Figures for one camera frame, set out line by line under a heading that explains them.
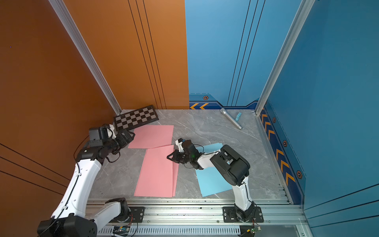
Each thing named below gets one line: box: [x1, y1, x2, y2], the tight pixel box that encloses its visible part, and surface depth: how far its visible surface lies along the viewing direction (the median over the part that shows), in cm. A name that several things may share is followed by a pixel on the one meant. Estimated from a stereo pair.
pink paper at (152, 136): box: [127, 124, 174, 149], surface depth 109 cm
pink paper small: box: [133, 144, 175, 198], surface depth 86 cm
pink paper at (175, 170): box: [172, 159, 180, 198], surface depth 86 cm
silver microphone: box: [220, 107, 243, 130], surface depth 117 cm
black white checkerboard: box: [113, 105, 159, 132], surface depth 114 cm
